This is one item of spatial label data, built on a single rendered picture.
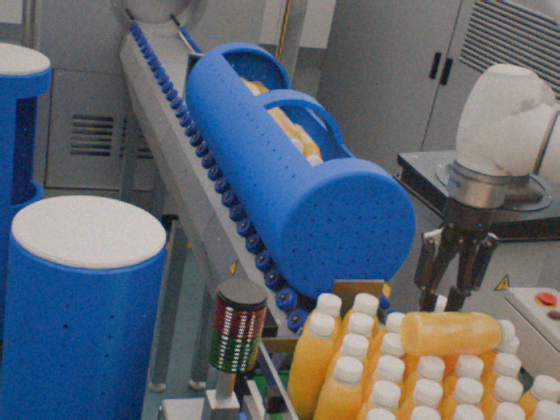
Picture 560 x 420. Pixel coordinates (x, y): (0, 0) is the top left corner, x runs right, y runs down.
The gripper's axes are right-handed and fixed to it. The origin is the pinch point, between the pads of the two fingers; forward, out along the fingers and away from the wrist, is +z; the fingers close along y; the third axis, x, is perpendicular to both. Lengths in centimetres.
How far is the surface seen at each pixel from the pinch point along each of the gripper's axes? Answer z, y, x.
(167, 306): 76, 15, -120
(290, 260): 5.3, 17.4, -25.1
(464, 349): -0.5, 2.0, 12.0
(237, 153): -2, 20, -59
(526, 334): 4.3, -17.6, 1.5
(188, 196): 25, 20, -94
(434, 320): -4.5, 7.4, 10.1
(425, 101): 33, -118, -224
